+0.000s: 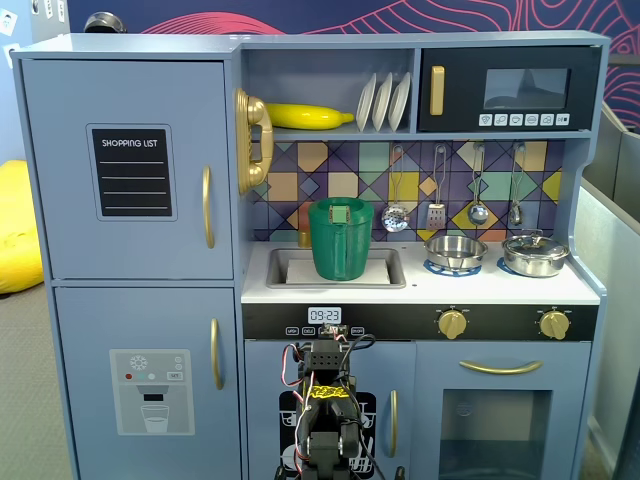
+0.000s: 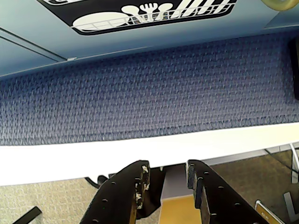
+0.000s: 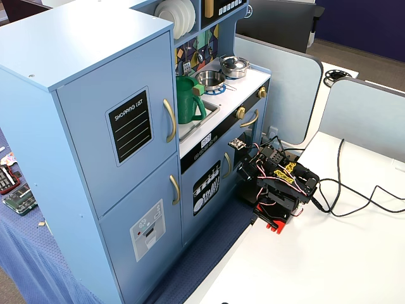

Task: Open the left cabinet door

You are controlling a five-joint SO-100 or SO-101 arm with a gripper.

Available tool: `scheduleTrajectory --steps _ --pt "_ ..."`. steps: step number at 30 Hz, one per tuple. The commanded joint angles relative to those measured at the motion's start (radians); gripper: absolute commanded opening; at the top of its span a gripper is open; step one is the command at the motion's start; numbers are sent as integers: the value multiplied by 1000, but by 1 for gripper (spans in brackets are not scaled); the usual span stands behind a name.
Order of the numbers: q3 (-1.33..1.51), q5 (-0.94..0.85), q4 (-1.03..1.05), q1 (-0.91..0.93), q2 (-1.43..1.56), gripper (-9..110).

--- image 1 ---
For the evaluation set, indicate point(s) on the blue door with shopping list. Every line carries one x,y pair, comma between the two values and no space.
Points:
60,225

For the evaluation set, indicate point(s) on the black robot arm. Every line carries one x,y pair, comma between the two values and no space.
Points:
325,360

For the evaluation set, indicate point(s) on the blue dishwasher door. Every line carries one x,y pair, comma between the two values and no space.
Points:
260,370

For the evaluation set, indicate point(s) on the blue oven door with window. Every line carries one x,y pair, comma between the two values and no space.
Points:
430,375

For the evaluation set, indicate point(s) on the black microwave door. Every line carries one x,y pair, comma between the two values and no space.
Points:
460,90

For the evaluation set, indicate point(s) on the blue door with water dispenser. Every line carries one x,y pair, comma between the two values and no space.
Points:
80,325

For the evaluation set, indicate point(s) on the grey metal cabinet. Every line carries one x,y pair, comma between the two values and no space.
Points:
47,27

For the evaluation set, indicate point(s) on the green plastic bucket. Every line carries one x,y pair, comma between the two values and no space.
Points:
340,250

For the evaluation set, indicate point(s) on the grey toy sink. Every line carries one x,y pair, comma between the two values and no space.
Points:
275,270

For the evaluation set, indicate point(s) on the digital clock display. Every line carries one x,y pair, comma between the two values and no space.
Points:
324,315

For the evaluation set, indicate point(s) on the steel slotted skimmer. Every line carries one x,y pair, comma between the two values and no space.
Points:
395,219

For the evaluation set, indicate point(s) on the steel slotted spatula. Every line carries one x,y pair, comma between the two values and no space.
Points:
436,216

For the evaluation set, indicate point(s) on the yellow toy banana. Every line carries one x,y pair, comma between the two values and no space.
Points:
305,116

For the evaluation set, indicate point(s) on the steel pan without lid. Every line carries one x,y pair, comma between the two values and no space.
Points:
455,250

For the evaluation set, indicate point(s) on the white toy plate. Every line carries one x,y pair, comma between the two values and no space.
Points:
365,102
400,100
382,102

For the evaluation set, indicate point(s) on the gold toy telephone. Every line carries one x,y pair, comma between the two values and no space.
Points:
255,107

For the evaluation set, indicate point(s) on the gold stove knob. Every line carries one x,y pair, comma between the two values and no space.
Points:
452,325
554,325

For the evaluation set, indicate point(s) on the steel ladle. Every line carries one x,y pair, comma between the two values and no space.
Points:
477,214

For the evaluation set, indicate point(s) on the steel whisk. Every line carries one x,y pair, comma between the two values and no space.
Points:
515,214

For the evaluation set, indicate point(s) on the steel pot lid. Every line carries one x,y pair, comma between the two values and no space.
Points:
535,246

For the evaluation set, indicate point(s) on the steel pot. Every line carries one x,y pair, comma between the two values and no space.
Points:
535,266

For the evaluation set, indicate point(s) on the grey partition panel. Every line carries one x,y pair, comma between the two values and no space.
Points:
610,225

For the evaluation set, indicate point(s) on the yellow bean bag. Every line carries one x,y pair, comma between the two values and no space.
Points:
15,250

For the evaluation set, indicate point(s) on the small black post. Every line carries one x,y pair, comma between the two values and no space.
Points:
400,474

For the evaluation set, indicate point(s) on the blue toy kitchen frame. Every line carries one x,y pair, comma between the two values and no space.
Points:
150,46

